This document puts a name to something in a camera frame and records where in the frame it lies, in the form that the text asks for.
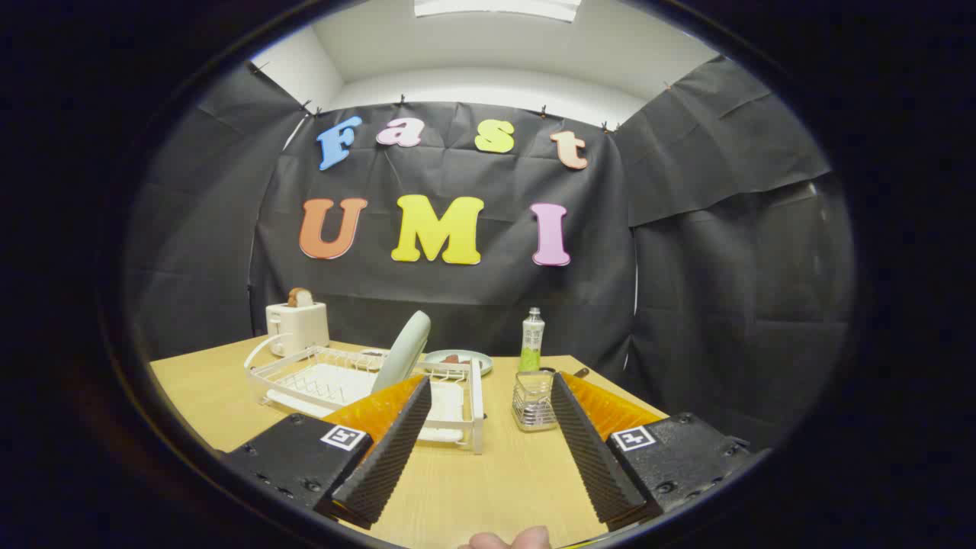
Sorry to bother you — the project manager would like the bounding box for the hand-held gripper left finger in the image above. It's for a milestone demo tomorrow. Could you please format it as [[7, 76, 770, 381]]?
[[223, 374, 433, 530]]

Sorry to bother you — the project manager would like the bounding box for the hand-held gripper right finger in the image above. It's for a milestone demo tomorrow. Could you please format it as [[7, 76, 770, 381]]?
[[551, 371, 753, 533]]

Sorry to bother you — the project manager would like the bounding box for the metal wire basket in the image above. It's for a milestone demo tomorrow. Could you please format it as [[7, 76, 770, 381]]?
[[512, 368, 560, 433]]

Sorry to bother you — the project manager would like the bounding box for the white wire dish rack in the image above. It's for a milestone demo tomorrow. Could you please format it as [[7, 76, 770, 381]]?
[[244, 333, 486, 455]]

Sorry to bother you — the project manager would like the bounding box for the pale green plate with meat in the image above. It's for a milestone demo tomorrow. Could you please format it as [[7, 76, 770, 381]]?
[[424, 349, 493, 377]]

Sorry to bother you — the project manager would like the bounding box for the white green bottle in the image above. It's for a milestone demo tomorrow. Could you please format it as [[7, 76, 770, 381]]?
[[518, 307, 546, 373]]

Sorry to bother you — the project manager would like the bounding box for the white toaster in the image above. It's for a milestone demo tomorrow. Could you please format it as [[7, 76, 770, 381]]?
[[265, 301, 330, 358]]

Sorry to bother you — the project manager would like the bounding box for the black backdrop cloth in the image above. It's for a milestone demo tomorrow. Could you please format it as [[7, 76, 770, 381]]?
[[126, 55, 855, 451]]

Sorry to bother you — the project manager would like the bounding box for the ceiling light panel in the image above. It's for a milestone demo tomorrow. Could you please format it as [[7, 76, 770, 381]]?
[[414, 0, 582, 22]]

